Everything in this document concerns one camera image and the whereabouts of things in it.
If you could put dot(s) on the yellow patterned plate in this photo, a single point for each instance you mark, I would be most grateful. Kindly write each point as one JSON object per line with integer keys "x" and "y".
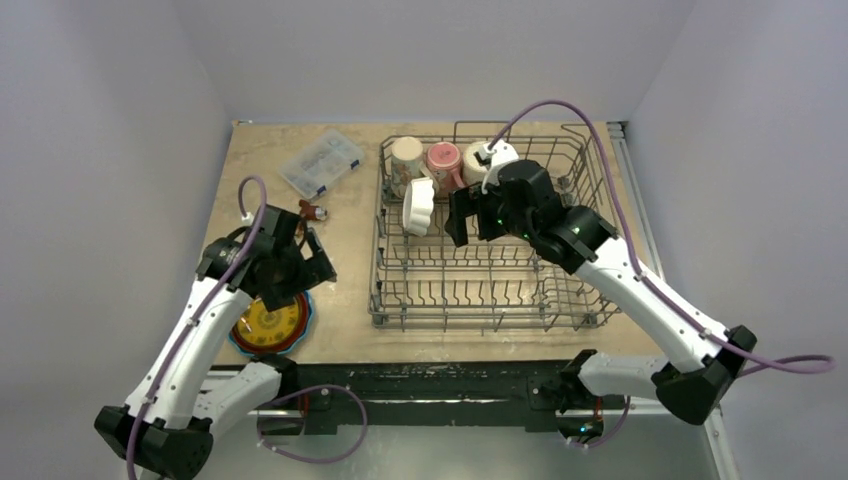
{"x": 259, "y": 328}

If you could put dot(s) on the grey wire dish rack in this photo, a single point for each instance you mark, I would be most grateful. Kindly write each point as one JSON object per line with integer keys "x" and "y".
{"x": 429, "y": 283}

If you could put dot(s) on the black table front rail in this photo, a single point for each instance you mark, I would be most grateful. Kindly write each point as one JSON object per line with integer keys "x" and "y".
{"x": 537, "y": 396}

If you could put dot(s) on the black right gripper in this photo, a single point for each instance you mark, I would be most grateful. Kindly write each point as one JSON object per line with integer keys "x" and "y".
{"x": 482, "y": 213}

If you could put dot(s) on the clear plastic box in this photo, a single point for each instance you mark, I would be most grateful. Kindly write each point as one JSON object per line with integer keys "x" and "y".
{"x": 322, "y": 164}

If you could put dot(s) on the white scalloped bowl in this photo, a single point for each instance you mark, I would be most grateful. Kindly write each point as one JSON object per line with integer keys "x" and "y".
{"x": 418, "y": 206}

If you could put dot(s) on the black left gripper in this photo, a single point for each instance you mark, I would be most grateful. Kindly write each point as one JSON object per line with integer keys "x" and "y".
{"x": 313, "y": 270}

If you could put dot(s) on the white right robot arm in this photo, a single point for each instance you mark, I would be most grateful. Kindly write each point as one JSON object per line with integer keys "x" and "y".
{"x": 703, "y": 357}

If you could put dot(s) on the blue scalloped plate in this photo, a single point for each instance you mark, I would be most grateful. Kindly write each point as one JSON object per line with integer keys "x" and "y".
{"x": 311, "y": 331}

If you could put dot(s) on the seahorse pattern tall mug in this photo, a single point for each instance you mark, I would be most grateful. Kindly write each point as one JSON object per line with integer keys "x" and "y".
{"x": 405, "y": 161}

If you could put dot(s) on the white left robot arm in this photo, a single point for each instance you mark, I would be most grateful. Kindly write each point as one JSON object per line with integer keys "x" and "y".
{"x": 167, "y": 426}

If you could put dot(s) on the green inside floral mug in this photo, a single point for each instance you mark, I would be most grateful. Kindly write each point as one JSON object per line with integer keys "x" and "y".
{"x": 476, "y": 162}

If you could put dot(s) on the brown faucet toy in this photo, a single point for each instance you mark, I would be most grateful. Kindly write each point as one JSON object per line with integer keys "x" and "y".
{"x": 311, "y": 212}

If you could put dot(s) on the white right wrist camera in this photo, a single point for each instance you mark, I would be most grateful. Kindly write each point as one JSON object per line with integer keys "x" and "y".
{"x": 493, "y": 158}

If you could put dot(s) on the pink ghost mug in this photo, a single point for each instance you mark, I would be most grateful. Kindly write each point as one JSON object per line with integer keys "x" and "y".
{"x": 444, "y": 162}

